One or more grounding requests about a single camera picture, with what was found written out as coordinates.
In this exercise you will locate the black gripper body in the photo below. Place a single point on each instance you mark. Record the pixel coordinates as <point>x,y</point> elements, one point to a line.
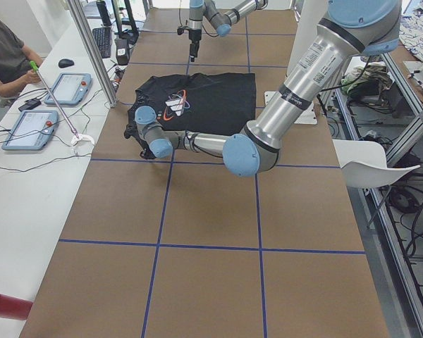
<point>138,136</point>
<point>194,35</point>

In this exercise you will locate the black graphic t-shirt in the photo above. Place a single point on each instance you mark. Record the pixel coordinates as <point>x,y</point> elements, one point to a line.
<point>214,104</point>

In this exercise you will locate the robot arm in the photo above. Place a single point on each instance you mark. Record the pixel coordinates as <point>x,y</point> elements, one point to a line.
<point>221,22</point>
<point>348,28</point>

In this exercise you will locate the pile of clothes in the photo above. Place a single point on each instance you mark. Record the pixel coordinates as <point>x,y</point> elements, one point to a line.
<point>360,82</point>

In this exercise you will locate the black keyboard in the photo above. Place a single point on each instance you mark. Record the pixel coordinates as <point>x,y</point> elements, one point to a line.
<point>102,38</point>

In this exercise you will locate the far teach pendant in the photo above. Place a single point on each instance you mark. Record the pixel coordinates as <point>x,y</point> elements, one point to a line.
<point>70,89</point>

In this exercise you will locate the teach pendant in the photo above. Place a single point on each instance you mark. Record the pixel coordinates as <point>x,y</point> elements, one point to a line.
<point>70,89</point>
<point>32,130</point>

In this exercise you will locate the near teach pendant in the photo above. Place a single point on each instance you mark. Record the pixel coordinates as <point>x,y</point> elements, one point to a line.
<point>32,130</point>

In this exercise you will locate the black computer mouse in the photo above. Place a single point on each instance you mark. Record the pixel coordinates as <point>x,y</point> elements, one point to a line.
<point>65,62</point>

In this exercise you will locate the black power adapter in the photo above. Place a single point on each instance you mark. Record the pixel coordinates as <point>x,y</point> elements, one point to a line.
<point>30,104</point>

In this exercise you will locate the reacher grabber stick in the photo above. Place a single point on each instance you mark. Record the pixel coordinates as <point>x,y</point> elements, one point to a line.
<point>77,137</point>

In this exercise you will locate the seated person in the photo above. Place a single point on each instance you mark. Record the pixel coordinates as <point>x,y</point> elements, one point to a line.
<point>15,58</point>

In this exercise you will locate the white plastic chair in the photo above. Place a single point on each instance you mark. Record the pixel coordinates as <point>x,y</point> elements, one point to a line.
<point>364,164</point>

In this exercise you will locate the red cylinder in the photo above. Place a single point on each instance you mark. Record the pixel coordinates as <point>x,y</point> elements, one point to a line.
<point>14,308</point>

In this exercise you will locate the aluminium frame post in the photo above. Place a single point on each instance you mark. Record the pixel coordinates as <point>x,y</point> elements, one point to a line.
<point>91,48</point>

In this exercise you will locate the aluminium side frame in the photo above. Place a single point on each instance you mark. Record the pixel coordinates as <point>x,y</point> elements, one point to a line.
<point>398,223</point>

